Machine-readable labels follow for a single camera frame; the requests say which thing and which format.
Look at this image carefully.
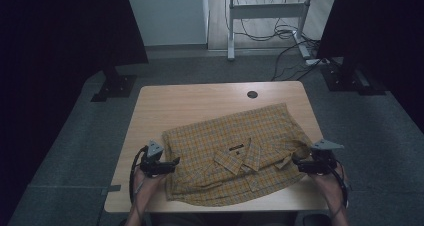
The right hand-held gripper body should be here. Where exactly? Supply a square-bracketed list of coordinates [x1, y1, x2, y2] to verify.
[308, 138, 345, 177]

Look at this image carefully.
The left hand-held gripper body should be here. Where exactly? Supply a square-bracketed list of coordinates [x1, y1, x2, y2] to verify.
[139, 139, 168, 179]

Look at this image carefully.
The yellow plaid short-sleeved shirt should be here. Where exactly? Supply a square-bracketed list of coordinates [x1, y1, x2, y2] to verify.
[161, 102, 313, 208]

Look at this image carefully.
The person's left hand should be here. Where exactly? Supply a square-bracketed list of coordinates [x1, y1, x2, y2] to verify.
[133, 168, 168, 204]

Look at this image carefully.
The person's right hand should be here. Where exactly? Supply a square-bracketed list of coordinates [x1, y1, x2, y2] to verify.
[308, 164, 348, 208]

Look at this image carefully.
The grey floor tape piece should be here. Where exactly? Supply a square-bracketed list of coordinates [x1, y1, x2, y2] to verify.
[101, 184, 122, 196]

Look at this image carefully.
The black stand base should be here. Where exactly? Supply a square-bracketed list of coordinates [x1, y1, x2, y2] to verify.
[90, 67, 138, 103]
[320, 57, 388, 96]

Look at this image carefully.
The white power strip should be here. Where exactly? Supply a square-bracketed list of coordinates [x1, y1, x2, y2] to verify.
[305, 58, 331, 67]

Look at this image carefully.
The dark curtain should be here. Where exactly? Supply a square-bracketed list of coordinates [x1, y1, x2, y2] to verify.
[0, 0, 149, 226]
[316, 0, 424, 134]

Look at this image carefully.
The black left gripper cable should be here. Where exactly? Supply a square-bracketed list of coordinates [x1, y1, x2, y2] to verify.
[128, 145, 148, 204]

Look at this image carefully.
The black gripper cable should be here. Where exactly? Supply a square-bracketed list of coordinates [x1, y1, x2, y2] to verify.
[128, 145, 148, 204]
[333, 161, 350, 210]

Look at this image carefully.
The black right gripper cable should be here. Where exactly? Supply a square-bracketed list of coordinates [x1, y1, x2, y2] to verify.
[333, 161, 350, 210]

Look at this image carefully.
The tangle of black floor cables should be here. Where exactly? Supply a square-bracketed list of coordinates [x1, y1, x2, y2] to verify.
[233, 0, 324, 82]

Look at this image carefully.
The white desk frame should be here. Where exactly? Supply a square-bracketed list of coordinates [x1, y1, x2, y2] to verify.
[216, 0, 316, 62]

